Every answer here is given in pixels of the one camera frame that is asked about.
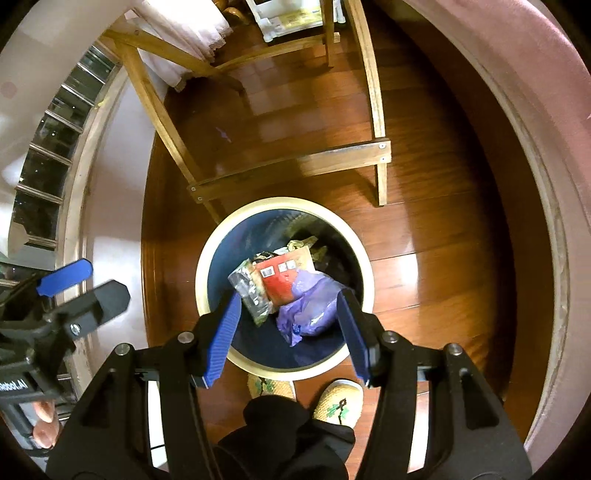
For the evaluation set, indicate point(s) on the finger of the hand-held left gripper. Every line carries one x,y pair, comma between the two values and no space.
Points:
104,300
64,277

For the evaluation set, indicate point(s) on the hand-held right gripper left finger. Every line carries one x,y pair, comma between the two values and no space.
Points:
221,341

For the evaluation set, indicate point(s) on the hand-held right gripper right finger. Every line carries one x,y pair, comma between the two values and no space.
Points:
355,337

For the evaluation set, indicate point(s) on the dark foil wrapper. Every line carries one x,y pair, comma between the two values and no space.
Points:
251,295

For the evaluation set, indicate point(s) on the purple plastic bag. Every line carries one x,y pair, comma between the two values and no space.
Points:
314,300

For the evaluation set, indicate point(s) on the orange snack packet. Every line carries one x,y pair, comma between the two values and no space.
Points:
281,281

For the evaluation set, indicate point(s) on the navy bin with cream rim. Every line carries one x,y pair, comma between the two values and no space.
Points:
231,249

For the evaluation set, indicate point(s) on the yellow paper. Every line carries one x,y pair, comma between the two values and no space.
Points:
300,243

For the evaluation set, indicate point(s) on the person's left hand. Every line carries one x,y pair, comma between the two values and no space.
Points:
44,427

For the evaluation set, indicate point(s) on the person's left yellow slipper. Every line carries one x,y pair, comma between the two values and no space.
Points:
272,387

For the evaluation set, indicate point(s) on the person's yellow slipper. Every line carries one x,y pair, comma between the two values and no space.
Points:
272,387
337,404

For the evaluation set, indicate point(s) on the person's right yellow slipper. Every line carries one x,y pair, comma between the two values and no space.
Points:
337,404

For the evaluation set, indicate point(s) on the person's left leg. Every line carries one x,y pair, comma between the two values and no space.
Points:
268,429

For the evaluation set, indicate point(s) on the metal window grille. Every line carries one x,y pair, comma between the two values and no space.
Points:
51,152

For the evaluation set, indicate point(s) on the cream curtain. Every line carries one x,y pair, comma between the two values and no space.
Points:
184,37

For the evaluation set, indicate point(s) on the pink bed sheet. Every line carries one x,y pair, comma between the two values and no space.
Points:
545,115

